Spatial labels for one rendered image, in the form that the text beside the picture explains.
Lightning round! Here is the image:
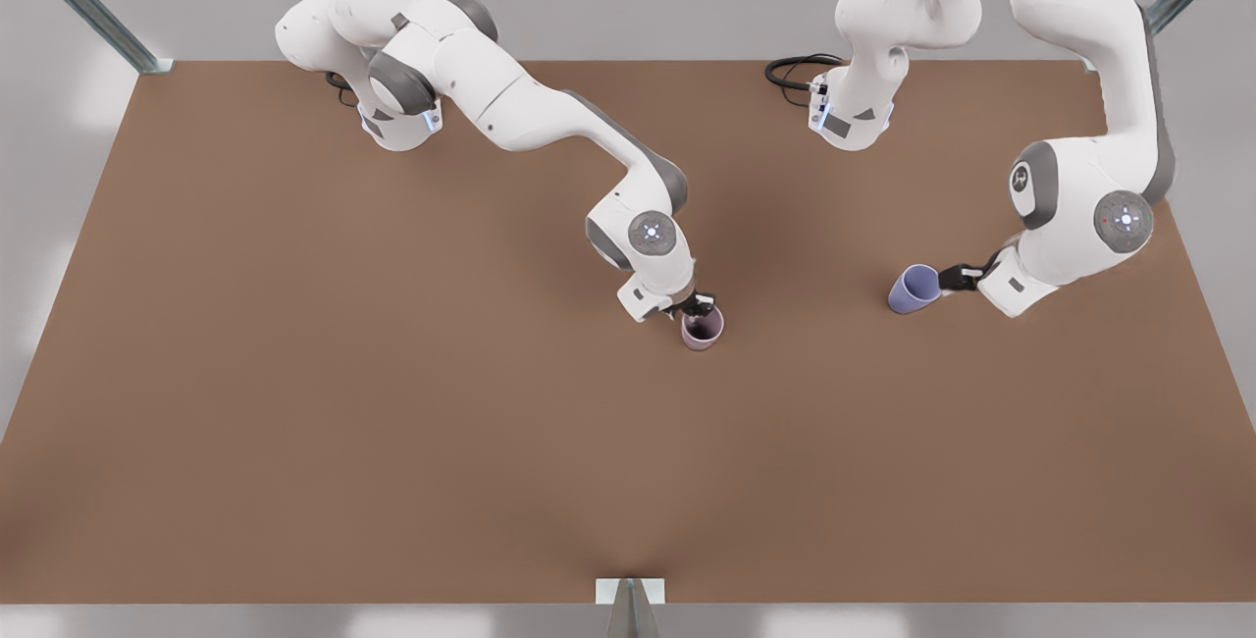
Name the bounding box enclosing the pink cup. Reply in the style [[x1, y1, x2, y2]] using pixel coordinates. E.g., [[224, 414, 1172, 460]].
[[681, 304, 725, 352]]

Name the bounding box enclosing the purple cup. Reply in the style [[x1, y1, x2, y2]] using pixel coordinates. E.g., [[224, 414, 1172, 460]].
[[887, 264, 943, 315]]

